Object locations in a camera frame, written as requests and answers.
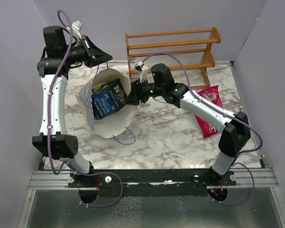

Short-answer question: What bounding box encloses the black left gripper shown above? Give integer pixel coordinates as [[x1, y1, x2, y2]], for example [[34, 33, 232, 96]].
[[62, 34, 113, 68]]

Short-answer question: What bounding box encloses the orange wooden rack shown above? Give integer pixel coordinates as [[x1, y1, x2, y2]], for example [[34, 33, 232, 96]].
[[125, 27, 221, 89]]

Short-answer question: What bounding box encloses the checkered paper bag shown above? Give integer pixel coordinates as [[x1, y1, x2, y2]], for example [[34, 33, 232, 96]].
[[75, 67, 138, 139]]

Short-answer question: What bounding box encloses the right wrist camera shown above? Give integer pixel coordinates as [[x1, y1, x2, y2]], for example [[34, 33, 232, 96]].
[[134, 61, 149, 83]]

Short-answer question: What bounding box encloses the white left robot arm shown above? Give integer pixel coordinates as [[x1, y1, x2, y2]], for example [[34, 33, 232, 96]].
[[32, 26, 113, 188]]

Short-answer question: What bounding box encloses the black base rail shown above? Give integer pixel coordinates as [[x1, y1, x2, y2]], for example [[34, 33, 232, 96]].
[[68, 169, 236, 198]]

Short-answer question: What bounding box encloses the pink real chips bag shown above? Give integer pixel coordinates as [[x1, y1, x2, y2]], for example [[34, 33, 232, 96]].
[[194, 85, 224, 139]]

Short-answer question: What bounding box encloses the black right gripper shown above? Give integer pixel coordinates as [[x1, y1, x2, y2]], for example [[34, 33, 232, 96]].
[[123, 78, 164, 107]]

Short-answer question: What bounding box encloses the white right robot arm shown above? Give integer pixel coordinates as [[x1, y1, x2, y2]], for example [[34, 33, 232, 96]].
[[125, 62, 251, 186]]

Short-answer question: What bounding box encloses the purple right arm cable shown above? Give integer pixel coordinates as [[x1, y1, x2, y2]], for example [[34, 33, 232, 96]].
[[140, 52, 263, 207]]

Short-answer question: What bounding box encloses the green snack packet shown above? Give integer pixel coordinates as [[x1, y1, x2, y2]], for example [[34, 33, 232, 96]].
[[92, 81, 114, 94]]

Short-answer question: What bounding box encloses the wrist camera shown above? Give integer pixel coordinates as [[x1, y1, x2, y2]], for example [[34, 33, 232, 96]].
[[134, 61, 149, 83], [72, 20, 83, 32]]

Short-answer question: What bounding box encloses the blue kettle chips bag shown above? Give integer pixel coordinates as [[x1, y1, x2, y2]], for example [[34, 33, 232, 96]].
[[91, 78, 127, 120]]

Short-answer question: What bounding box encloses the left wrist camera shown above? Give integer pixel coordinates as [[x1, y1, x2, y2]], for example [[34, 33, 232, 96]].
[[72, 20, 83, 32]]

